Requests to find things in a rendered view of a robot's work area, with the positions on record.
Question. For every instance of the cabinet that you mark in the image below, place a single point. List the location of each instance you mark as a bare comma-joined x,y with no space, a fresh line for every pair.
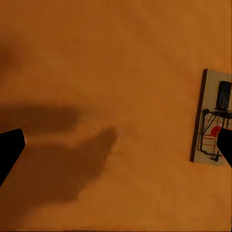
106,93

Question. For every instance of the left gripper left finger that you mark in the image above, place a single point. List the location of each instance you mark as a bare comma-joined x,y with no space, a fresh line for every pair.
12,144

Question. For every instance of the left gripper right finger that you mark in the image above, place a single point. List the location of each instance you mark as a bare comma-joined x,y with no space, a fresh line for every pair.
224,143

